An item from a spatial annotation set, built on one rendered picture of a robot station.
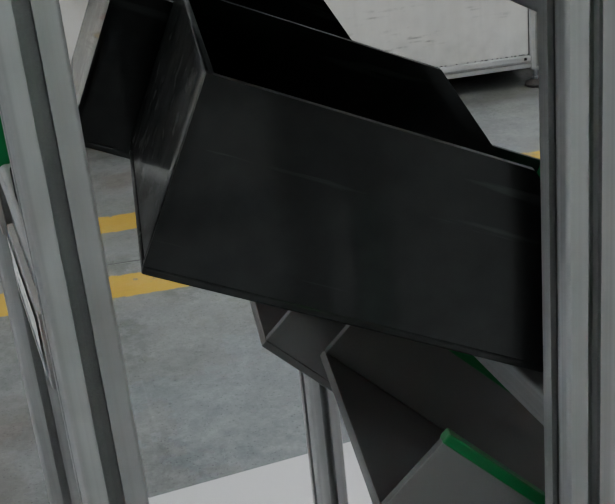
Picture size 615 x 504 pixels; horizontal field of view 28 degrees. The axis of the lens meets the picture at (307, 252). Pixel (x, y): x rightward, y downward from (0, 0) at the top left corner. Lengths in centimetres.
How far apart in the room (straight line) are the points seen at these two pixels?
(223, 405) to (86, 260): 248
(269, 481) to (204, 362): 194
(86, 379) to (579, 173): 17
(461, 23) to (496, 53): 18
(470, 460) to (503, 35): 419
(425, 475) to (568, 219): 13
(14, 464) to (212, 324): 68
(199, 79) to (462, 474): 19
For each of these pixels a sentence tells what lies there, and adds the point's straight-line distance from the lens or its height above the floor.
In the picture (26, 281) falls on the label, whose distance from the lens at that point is 46.
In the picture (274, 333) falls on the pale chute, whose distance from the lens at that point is 62.
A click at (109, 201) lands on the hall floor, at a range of 404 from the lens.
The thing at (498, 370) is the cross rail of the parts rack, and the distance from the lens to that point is 51.
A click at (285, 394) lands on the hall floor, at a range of 285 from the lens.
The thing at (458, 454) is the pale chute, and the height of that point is 121.
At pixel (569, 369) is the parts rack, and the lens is 45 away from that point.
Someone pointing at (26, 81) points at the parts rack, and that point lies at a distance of 34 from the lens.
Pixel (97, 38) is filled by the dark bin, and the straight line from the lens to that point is 56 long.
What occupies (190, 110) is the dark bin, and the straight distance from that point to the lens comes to 42.
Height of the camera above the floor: 149
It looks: 25 degrees down
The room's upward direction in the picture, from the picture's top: 6 degrees counter-clockwise
